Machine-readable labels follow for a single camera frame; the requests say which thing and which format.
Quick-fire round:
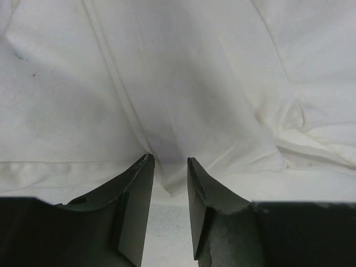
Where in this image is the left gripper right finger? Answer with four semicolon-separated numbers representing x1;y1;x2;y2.
187;157;355;266

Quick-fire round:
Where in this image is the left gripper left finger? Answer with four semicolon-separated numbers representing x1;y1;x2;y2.
1;154;155;266

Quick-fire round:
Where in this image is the cream white t shirt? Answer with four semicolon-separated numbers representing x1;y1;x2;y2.
1;1;355;204

